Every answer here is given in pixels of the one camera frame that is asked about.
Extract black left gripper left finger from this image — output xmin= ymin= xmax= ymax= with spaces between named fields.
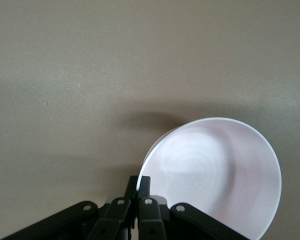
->
xmin=0 ymin=175 xmax=139 ymax=240

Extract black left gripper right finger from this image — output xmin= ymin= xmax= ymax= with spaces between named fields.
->
xmin=137 ymin=175 xmax=251 ymax=240

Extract pink bowl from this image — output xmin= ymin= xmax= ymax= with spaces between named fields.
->
xmin=138 ymin=116 xmax=283 ymax=240

